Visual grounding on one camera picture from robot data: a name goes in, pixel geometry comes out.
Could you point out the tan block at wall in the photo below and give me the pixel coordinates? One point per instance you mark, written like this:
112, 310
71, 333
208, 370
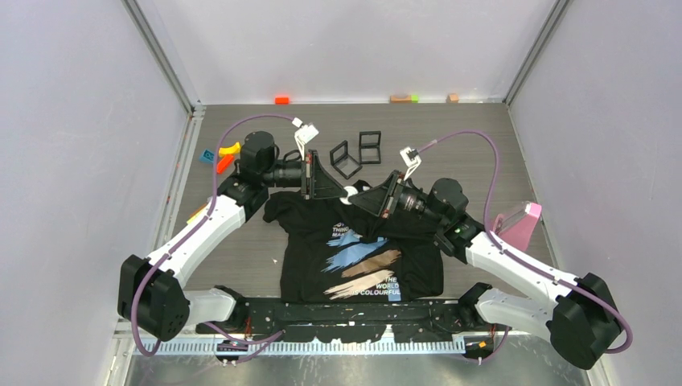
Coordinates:
401, 98

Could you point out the red block at wall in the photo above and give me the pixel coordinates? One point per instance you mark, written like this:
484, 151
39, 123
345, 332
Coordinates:
281, 100

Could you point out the black printed t-shirt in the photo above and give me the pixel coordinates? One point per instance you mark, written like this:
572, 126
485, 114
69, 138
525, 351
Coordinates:
341, 253

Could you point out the pink metronome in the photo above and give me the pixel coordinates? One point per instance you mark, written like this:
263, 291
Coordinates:
517, 225

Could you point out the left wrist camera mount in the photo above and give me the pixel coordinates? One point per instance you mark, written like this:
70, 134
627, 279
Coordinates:
304, 134

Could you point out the yellow toy bricks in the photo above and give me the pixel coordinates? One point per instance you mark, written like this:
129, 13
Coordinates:
197, 213

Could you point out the yellow curved block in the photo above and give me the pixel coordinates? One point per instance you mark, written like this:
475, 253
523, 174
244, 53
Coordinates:
229, 150

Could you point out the black brooch box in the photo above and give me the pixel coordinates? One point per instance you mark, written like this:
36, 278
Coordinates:
342, 161
369, 147

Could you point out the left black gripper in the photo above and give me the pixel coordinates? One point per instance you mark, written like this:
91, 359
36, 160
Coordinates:
315, 182

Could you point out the orange red block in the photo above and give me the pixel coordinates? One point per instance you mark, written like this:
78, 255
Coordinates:
224, 163

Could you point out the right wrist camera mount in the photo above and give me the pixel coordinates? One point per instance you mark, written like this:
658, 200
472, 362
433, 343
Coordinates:
412, 160

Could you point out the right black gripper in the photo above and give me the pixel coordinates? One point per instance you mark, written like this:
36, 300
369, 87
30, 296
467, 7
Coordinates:
375, 199

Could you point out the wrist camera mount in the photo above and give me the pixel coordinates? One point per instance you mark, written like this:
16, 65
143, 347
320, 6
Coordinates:
304, 134
412, 160

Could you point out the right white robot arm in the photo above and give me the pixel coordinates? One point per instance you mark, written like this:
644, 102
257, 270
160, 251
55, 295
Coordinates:
577, 316

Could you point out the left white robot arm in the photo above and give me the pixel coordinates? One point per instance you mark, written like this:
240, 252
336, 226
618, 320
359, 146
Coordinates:
152, 294

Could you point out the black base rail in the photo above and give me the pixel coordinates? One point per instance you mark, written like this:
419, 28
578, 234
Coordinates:
420, 321

